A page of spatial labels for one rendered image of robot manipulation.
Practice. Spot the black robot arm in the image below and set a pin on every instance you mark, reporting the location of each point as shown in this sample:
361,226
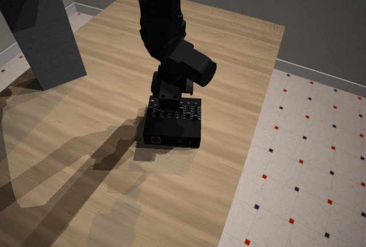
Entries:
163,32

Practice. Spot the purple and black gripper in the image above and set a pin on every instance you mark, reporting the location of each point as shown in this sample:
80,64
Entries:
154,86

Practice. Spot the black lighting desk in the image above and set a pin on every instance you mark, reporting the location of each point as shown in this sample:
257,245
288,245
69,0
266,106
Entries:
181,128

